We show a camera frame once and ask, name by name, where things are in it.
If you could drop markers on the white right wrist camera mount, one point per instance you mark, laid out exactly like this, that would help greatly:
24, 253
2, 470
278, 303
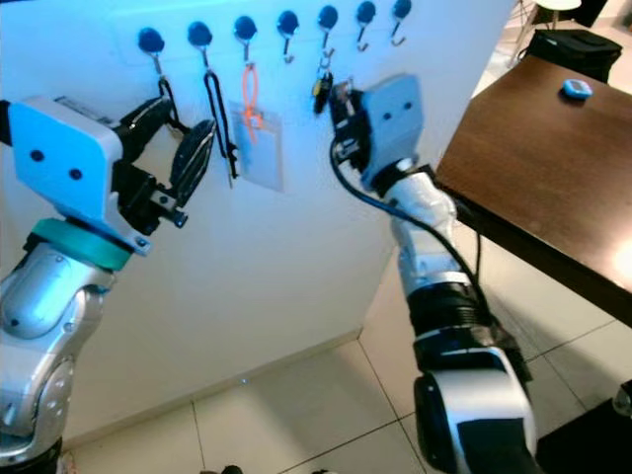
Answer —
390, 123

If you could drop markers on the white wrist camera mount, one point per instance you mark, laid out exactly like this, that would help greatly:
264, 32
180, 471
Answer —
64, 158
390, 123

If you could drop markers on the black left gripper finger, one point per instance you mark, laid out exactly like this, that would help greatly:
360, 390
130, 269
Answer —
146, 118
194, 160

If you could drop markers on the keys with black fob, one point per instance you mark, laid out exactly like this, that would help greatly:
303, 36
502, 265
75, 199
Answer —
320, 91

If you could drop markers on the clear badge holder orange loop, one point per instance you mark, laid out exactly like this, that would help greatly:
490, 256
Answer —
262, 163

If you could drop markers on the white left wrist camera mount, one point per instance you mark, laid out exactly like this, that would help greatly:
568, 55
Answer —
64, 158

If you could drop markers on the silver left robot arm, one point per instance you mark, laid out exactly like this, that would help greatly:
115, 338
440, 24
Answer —
39, 316

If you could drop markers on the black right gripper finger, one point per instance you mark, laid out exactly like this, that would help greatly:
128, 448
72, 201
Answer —
351, 90
338, 99

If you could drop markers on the blue-based metal wall hook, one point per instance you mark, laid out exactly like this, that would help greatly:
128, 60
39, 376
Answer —
401, 8
365, 12
199, 35
287, 22
151, 40
328, 17
245, 28

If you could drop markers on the white partition panel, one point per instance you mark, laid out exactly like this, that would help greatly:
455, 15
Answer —
276, 276

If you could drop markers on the dark brown wooden table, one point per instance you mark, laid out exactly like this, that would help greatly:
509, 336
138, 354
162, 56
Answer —
543, 168

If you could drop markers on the black bag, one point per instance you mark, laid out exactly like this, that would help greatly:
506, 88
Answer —
568, 54

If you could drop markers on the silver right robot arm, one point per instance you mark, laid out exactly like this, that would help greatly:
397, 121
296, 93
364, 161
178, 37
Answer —
474, 415

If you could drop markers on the small blue object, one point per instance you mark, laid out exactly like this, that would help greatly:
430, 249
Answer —
576, 90

